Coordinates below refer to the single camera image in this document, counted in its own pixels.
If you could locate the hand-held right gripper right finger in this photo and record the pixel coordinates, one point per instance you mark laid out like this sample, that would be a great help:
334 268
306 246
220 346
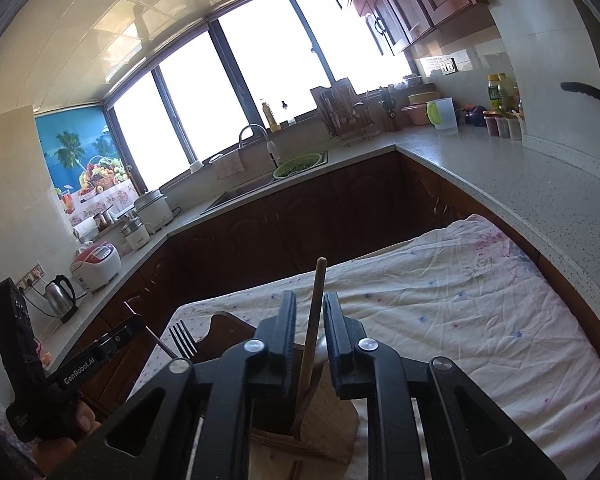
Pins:
340 350

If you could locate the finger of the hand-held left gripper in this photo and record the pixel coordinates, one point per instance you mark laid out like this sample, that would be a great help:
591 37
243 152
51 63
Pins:
122 334

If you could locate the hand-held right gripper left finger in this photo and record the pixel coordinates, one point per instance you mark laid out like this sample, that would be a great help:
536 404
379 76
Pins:
280 350

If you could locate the light wooden chopstick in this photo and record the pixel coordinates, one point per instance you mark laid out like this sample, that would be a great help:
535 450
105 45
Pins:
314 310

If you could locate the wooden utensil holder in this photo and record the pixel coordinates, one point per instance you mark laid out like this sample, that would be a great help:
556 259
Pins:
325 425

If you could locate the person's left hand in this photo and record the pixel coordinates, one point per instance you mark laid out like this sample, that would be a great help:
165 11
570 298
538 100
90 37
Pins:
86 420

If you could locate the metal spoon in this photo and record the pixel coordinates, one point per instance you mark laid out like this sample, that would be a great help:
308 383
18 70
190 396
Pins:
321 352

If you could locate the small orange fruit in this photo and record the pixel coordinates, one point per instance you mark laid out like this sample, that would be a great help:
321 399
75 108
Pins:
45 358

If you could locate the metal fork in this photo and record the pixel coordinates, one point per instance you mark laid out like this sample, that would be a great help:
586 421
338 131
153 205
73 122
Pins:
182 342

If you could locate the steel electric kettle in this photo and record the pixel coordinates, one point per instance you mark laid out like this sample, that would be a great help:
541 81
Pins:
60 300

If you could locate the red and white rice cooker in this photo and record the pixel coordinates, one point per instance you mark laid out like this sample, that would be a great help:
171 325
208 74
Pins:
97 265

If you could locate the small white steamer pot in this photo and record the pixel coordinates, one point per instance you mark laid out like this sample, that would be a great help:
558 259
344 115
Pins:
136 237

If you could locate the paper towel roll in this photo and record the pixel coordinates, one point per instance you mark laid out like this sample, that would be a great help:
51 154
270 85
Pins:
85 229

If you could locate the small metal pot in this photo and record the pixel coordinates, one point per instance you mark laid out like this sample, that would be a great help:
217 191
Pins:
104 219

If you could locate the white floral tablecloth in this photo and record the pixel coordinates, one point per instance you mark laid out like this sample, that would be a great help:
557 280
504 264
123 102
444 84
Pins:
455 310

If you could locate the large white cooker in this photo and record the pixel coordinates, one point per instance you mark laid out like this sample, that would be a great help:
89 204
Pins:
154 210

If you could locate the wooden lower cabinets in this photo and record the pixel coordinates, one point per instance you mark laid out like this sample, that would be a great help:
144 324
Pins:
305 210

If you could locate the kitchen sink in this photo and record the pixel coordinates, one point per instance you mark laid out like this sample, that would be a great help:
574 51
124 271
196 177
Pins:
240 192

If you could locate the small white cup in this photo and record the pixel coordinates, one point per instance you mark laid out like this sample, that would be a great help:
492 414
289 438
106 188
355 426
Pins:
197 166

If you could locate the green colander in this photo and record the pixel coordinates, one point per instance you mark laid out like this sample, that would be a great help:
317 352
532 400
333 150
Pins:
297 166

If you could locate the beige dish towel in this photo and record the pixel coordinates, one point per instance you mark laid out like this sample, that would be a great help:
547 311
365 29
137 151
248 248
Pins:
230 165

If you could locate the curved kitchen faucet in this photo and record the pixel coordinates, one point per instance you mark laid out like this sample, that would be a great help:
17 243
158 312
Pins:
272 152

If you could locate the knife block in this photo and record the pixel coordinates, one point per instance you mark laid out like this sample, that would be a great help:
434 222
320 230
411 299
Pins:
389 115

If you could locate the clear bottle black cap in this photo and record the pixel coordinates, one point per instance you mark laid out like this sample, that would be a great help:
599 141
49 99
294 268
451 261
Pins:
284 105

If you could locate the pink basin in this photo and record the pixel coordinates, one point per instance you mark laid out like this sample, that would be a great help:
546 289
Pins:
415 116

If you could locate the green and white jug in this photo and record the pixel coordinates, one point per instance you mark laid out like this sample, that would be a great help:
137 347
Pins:
445 117

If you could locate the wooden cutting board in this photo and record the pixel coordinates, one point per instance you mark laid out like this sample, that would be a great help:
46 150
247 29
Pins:
330 90

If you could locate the beige bowl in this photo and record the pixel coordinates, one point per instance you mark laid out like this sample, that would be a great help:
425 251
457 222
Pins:
422 98

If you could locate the purple teapot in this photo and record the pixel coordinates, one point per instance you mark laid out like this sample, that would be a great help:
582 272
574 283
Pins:
475 116

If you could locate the seasoning jar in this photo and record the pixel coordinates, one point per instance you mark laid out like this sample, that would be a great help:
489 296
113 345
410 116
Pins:
504 127
516 129
492 125

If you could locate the kitchen window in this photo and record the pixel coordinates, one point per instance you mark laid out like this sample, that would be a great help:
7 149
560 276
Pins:
260 70

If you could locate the yellow oil bottle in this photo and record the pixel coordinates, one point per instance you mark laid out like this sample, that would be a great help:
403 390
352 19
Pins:
507 91
494 92

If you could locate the black wok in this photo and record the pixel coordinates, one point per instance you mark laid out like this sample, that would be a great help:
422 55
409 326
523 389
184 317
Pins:
585 91

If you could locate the wall socket strip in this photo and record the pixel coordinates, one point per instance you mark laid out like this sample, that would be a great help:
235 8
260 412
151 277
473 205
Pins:
30 277

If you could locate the tropical fruit wall poster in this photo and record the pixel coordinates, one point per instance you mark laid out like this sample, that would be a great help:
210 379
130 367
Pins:
75 155

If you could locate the double wall socket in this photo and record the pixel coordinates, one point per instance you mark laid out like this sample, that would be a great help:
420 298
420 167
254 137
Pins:
448 66

